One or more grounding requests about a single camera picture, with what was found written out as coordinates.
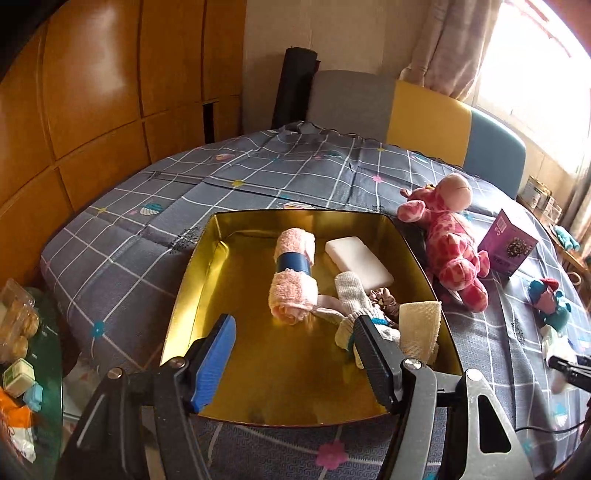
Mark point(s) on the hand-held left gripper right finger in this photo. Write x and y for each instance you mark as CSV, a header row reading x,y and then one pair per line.
x,y
374,360

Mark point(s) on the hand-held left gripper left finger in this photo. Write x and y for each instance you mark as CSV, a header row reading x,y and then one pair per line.
x,y
214,364

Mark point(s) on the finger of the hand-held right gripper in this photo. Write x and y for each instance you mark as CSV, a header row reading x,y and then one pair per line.
x,y
570,369

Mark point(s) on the beige towel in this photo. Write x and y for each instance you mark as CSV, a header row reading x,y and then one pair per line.
x,y
418,323

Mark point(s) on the blue plush toy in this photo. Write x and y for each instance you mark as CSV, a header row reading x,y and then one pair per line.
x,y
556,311

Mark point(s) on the brown scrunchie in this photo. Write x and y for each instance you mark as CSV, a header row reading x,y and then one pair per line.
x,y
383,300

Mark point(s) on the grey white sock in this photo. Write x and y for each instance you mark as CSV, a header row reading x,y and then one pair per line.
x,y
353,290

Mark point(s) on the gold tin box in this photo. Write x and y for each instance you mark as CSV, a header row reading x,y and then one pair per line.
x,y
240,286

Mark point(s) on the white soap bar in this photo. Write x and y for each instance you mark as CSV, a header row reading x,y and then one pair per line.
x,y
358,261

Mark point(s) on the pink towel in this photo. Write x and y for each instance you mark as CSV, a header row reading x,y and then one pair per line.
x,y
295,244

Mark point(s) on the wooden desk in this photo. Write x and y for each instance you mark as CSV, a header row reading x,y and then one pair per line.
x,y
572,263

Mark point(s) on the teal plush toy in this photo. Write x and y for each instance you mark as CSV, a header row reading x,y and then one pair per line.
x,y
567,237

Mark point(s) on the purple carton box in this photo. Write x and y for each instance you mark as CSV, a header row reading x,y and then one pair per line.
x,y
508,244

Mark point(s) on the pink giraffe plush toy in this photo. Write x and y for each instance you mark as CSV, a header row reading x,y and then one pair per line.
x,y
450,240

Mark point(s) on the clear plastic container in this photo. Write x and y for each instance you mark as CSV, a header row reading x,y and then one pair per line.
x,y
552,205

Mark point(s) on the small blue packet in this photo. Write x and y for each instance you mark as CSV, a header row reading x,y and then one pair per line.
x,y
33,398

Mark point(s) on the small green white box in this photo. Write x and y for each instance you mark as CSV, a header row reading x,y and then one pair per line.
x,y
18,377

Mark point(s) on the grey checked bedsheet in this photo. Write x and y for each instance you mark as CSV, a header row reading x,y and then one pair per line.
x,y
277,175

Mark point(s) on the clear pastry box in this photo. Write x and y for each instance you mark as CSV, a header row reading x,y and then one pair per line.
x,y
18,323

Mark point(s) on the orange packet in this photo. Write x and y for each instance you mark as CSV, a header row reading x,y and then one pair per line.
x,y
16,413

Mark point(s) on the grey yellow blue headboard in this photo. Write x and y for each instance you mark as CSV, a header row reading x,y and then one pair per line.
x,y
425,115

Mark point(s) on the black rolled mat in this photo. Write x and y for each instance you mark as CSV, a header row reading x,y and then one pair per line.
x,y
295,87

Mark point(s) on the wooden wardrobe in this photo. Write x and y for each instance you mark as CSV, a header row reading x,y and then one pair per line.
x,y
92,92

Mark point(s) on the window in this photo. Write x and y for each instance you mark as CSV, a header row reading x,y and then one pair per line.
x,y
531,69

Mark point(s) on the pink curtain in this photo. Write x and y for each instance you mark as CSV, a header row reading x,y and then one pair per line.
x,y
452,46

